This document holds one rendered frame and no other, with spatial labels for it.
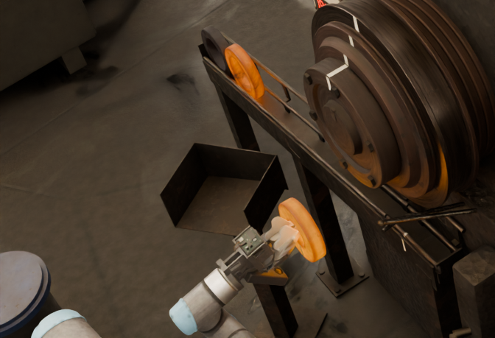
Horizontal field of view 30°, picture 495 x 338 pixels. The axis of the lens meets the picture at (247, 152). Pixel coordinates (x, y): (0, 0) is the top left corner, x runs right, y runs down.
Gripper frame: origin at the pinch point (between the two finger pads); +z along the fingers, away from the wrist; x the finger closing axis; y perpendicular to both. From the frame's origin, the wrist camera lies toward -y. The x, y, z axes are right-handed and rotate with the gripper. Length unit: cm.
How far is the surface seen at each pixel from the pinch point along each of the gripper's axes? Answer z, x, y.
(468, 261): 21.4, -29.8, -10.3
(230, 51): 20, 83, -15
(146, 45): 4, 221, -86
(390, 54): 32, -20, 41
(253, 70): 21, 75, -19
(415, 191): 21.6, -21.3, 8.4
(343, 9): 33, -5, 43
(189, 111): -1, 162, -85
